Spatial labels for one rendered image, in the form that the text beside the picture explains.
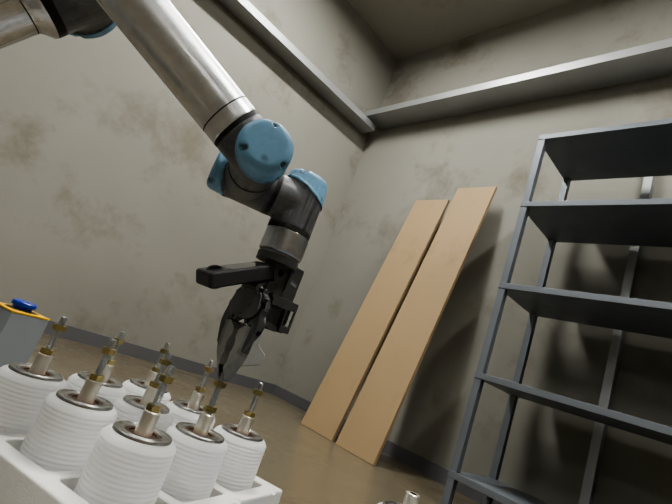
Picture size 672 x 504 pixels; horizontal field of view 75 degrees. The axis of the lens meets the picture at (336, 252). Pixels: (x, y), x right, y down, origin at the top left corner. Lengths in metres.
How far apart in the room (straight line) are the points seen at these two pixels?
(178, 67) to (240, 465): 0.60
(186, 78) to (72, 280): 2.60
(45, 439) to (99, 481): 0.11
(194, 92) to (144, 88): 2.73
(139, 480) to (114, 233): 2.65
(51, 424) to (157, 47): 0.50
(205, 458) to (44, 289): 2.52
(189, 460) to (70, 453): 0.15
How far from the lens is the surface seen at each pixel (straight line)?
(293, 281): 0.75
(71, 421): 0.70
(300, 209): 0.73
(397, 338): 2.76
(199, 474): 0.72
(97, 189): 3.17
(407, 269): 3.05
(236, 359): 0.70
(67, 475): 0.69
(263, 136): 0.59
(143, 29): 0.67
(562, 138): 2.63
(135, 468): 0.62
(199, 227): 3.39
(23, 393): 0.78
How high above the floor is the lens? 0.42
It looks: 13 degrees up
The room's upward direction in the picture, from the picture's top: 20 degrees clockwise
